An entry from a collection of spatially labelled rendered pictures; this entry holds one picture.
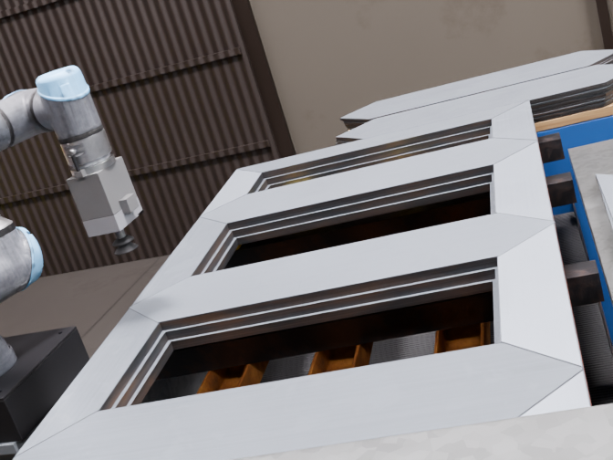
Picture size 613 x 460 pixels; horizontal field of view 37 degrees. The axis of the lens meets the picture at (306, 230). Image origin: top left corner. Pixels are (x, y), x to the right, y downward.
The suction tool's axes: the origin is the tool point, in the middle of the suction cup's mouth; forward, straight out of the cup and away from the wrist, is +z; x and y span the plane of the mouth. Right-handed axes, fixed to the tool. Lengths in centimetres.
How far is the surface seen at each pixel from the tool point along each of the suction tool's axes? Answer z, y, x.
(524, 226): 12, 10, -64
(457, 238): 12, 10, -54
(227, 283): 11.2, 5.3, -13.4
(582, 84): 13, 97, -70
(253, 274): 11.3, 7.6, -17.4
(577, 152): 23, 77, -68
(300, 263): 11.3, 9.4, -26.0
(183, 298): 11.2, 1.3, -6.4
